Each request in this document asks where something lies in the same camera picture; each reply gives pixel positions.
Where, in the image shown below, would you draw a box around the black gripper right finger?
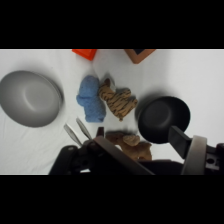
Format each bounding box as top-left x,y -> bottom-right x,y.
168,125 -> 224,175

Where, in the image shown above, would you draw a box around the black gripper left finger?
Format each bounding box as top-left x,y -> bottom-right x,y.
49,135 -> 156,175

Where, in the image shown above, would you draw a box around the red cube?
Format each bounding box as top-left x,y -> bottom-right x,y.
71,49 -> 98,62

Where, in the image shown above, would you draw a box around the black bowl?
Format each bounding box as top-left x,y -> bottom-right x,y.
135,95 -> 192,145

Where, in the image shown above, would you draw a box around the grey bowl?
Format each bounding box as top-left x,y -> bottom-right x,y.
0,69 -> 64,128

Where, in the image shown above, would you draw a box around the brown plush toy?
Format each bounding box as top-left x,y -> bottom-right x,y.
105,130 -> 154,162

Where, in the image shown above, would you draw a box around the metal tongs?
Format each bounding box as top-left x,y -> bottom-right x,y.
63,116 -> 94,148

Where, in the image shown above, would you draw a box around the tiger striped plush toy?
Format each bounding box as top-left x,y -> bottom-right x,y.
98,78 -> 139,122

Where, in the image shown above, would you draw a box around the blue plush toy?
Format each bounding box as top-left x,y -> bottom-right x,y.
75,75 -> 108,123

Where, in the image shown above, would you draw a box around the wooden block with dark top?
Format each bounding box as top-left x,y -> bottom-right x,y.
124,49 -> 157,65

